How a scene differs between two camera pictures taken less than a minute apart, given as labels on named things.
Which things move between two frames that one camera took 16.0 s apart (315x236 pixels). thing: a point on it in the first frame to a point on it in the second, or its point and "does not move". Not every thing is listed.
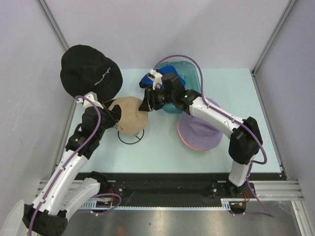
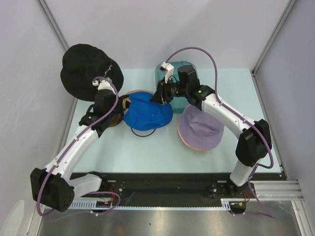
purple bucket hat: (199, 134) does not move
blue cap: (147, 80) to (144, 115)
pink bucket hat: (178, 130) does not move
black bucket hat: (84, 70) does not move
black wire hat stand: (132, 143) to (131, 129)
